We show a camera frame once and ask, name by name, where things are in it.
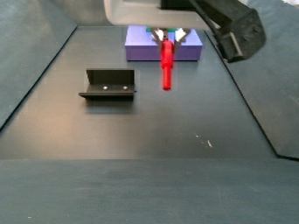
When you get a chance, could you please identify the purple base board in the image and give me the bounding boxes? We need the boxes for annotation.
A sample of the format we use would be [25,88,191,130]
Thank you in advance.
[125,25,203,61]

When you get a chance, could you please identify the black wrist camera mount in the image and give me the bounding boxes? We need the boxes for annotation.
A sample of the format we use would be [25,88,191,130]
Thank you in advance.
[160,0,267,63]

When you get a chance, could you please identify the red peg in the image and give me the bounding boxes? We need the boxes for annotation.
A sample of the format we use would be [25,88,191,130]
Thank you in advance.
[161,40,173,91]

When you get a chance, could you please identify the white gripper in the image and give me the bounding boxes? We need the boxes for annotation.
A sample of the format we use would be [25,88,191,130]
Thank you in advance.
[104,0,208,51]

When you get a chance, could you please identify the black U-shaped holder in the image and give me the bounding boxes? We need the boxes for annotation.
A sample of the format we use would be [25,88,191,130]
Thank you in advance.
[79,68,136,99]

